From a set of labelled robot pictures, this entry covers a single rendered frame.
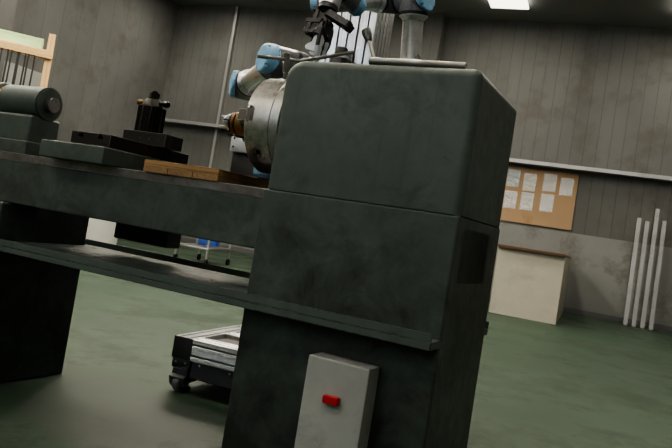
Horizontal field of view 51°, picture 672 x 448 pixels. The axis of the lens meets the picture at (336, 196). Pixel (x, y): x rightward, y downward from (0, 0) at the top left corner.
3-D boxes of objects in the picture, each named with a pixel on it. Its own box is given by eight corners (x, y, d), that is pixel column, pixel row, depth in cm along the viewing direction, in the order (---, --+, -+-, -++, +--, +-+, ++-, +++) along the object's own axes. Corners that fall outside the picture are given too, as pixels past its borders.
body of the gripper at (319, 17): (310, 43, 251) (319, 14, 254) (332, 44, 247) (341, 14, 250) (301, 31, 244) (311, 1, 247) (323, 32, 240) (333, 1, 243)
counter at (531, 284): (563, 312, 1143) (571, 257, 1147) (555, 325, 896) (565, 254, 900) (509, 302, 1172) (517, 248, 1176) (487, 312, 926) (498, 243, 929)
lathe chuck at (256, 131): (312, 173, 249) (319, 83, 245) (264, 179, 221) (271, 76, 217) (290, 171, 253) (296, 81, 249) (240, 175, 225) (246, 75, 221)
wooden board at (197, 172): (275, 194, 254) (276, 183, 254) (217, 181, 222) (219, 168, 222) (207, 184, 267) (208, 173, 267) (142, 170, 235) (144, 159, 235)
